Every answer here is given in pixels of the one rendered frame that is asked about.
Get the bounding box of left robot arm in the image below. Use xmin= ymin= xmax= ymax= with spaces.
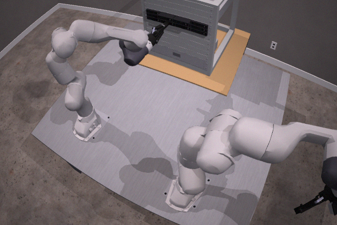
xmin=46 ymin=19 xmax=153 ymax=142

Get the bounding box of grey metal rack frame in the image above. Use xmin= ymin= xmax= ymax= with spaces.
xmin=141 ymin=0 xmax=239 ymax=76

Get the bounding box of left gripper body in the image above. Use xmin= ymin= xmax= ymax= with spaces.
xmin=148 ymin=32 xmax=157 ymax=46

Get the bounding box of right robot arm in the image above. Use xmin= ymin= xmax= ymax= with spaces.
xmin=165 ymin=109 xmax=337 ymax=212

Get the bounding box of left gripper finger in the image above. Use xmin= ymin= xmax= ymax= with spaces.
xmin=156 ymin=29 xmax=165 ymax=44
xmin=152 ymin=22 xmax=169 ymax=37

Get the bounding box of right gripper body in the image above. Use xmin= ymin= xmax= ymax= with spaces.
xmin=320 ymin=185 xmax=337 ymax=202

